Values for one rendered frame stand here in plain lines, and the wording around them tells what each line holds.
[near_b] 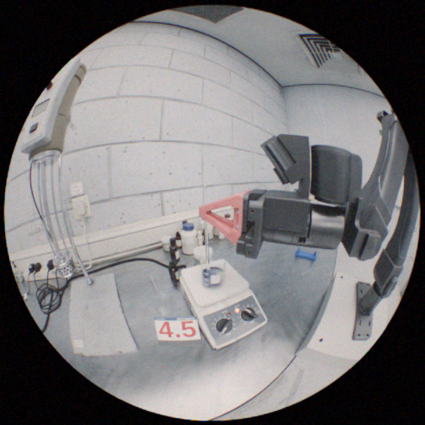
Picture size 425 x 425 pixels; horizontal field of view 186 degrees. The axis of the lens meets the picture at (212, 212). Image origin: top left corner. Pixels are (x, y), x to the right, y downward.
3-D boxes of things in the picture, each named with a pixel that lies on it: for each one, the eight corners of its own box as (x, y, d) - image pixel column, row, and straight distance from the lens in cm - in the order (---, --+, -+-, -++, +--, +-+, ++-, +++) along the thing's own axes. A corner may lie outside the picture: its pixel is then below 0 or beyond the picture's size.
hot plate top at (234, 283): (250, 288, 32) (251, 285, 31) (198, 308, 28) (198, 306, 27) (223, 260, 39) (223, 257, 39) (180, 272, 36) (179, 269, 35)
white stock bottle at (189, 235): (188, 257, 55) (185, 229, 49) (179, 250, 59) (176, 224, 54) (201, 250, 58) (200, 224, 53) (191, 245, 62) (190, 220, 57)
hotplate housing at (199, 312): (265, 325, 36) (276, 307, 30) (214, 351, 32) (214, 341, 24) (219, 275, 46) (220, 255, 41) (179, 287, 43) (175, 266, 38)
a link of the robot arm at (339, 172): (320, 139, 14) (395, 167, 21) (305, 149, 22) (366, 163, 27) (305, 256, 16) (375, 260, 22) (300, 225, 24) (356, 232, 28)
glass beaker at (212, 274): (230, 284, 31) (234, 254, 26) (210, 297, 29) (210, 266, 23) (212, 271, 35) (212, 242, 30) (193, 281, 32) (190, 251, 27)
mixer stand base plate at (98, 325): (139, 350, 35) (137, 349, 34) (76, 355, 44) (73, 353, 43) (114, 274, 54) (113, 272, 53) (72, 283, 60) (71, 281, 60)
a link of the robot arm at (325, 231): (306, 196, 15) (356, 205, 18) (299, 188, 21) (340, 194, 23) (294, 254, 18) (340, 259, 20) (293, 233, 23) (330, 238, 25)
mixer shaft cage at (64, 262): (76, 276, 34) (50, 150, 31) (56, 279, 38) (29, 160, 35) (78, 260, 40) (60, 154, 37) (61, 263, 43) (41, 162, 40)
